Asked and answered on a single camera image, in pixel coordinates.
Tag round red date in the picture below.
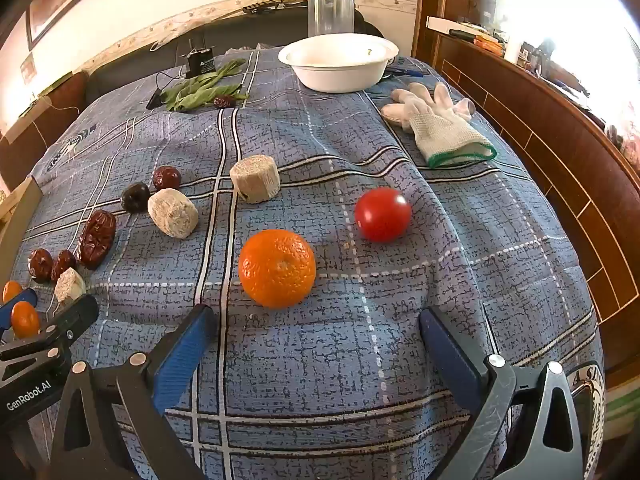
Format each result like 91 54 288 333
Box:
152 165 182 192

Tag black electronic device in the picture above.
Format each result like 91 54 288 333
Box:
186 47 216 79

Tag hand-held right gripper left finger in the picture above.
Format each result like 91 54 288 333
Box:
50 303 217 480

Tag blue plaid blanket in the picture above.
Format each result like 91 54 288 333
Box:
20 46 609 480

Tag long wrinkled red date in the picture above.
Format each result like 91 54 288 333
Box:
78 209 118 270

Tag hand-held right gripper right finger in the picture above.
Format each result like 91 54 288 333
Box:
419 306 586 480

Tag red tomato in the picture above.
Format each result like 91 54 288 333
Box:
354 187 413 243

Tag dark round date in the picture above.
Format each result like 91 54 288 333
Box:
120 183 151 214

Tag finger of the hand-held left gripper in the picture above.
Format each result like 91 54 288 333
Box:
0 287 39 332
42 294 100 357

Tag dark grey sofa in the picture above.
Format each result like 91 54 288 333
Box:
84 7 417 107

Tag green beans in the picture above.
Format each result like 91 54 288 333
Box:
161 59 249 113

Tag wooden bed headboard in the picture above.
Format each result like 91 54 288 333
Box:
412 0 640 376

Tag orange packets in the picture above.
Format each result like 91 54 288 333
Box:
472 34 506 56

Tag white book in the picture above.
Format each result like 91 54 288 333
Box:
426 15 482 34

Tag black tool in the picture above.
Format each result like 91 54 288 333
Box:
243 0 307 15

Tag brown wooden cabinet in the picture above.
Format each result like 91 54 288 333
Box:
0 71 90 187

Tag black cable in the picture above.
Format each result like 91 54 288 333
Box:
146 72 189 110

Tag large orange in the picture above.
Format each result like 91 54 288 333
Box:
238 229 317 309

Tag clear glass jar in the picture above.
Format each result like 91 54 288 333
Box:
307 0 356 38

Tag white bowl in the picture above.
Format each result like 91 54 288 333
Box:
278 35 400 93

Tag white knit glove green cuff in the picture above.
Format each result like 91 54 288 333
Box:
406 83 498 169

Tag wooden tray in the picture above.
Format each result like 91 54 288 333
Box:
0 176 46 281

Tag small beige sugarcane piece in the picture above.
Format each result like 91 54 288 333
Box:
54 267 87 303

